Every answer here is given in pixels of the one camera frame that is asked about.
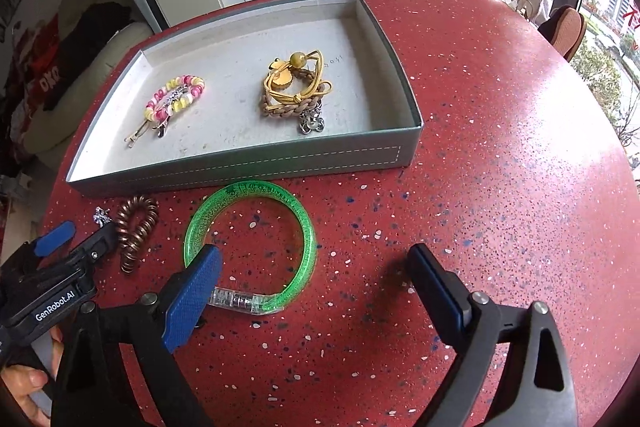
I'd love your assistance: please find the gold hair clip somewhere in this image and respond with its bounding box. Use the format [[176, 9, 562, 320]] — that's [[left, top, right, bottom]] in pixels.
[[125, 119, 150, 148]]

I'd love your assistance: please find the pink yellow bead bracelet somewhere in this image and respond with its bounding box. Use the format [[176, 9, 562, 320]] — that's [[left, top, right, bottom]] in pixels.
[[143, 74, 206, 124]]

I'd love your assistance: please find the braided brown bracelet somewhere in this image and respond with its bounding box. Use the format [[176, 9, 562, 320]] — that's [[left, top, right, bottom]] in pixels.
[[258, 70, 321, 119]]

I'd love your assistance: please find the silver chain charm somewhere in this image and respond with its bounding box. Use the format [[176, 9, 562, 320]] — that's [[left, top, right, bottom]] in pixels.
[[298, 101, 326, 134]]

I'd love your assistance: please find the yellow cord bracelet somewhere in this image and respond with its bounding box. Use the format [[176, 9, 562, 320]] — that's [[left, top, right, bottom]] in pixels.
[[262, 48, 334, 108]]

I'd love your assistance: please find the silver rhinestone hair clip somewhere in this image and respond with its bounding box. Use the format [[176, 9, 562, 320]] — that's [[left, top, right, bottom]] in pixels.
[[154, 87, 189, 139]]

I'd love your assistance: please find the grey jewelry tray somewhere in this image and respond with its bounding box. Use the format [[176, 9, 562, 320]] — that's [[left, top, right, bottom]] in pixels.
[[66, 0, 423, 197]]

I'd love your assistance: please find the left hand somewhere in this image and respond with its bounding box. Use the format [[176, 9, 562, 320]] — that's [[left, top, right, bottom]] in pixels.
[[1, 326, 64, 427]]

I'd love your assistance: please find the small silver charm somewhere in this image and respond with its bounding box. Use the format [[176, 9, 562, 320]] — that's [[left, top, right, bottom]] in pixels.
[[92, 206, 112, 228]]

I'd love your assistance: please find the red printed cushion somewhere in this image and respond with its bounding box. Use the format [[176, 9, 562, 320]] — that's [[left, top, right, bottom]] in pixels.
[[6, 13, 61, 143]]

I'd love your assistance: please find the green glitter bangle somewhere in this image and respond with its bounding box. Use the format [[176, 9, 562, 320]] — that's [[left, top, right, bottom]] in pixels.
[[182, 180, 317, 317]]

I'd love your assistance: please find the black clothing on sofa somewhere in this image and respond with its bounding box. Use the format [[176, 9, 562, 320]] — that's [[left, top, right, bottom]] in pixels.
[[43, 2, 132, 112]]

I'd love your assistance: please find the cream sofa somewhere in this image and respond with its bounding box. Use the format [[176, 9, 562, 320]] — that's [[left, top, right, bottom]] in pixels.
[[20, 0, 153, 170]]

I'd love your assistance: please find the brown chair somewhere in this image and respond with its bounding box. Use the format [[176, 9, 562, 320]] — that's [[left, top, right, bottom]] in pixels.
[[538, 5, 587, 62]]

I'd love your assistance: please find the brown spiral hair tie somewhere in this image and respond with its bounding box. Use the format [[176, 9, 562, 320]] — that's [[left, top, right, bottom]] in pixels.
[[115, 194, 161, 275]]

